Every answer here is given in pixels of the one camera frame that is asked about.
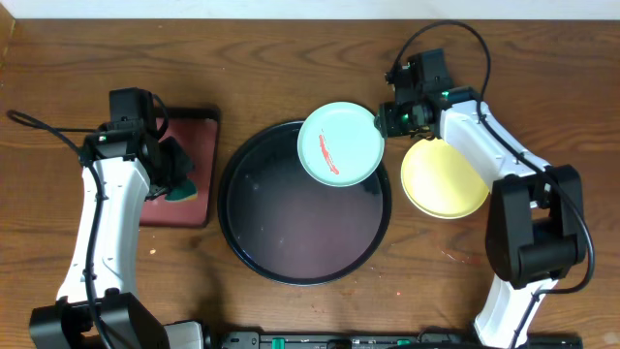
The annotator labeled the pale green plate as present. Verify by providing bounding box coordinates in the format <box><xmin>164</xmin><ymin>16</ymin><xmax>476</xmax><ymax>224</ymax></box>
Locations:
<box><xmin>296</xmin><ymin>102</ymin><xmax>385</xmax><ymax>187</ymax></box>

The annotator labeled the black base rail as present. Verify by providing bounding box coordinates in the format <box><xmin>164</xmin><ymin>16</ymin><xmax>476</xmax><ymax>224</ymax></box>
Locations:
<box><xmin>220</xmin><ymin>327</ymin><xmax>584</xmax><ymax>349</ymax></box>

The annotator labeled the red rectangular tray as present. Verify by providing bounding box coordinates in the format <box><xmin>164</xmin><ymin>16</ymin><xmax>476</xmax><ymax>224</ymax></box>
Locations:
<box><xmin>139</xmin><ymin>107</ymin><xmax>221</xmax><ymax>228</ymax></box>

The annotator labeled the green scrubbing sponge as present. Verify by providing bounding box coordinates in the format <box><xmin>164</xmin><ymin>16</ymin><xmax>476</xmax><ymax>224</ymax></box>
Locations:
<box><xmin>165</xmin><ymin>178</ymin><xmax>198</xmax><ymax>203</ymax></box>

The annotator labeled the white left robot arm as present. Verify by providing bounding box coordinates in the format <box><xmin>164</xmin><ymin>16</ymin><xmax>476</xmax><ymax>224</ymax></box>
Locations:
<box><xmin>29</xmin><ymin>87</ymin><xmax>207</xmax><ymax>348</ymax></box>

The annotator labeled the round black tray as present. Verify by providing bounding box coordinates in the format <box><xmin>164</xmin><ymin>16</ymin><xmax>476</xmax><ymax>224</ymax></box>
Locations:
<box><xmin>218</xmin><ymin>121</ymin><xmax>392</xmax><ymax>286</ymax></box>

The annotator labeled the yellow plate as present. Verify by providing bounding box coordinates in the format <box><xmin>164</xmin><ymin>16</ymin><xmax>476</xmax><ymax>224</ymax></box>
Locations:
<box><xmin>400</xmin><ymin>139</ymin><xmax>489</xmax><ymax>219</ymax></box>

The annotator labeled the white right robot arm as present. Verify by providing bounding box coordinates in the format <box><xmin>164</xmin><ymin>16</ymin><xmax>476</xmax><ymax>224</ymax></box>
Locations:
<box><xmin>375</xmin><ymin>49</ymin><xmax>596</xmax><ymax>348</ymax></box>

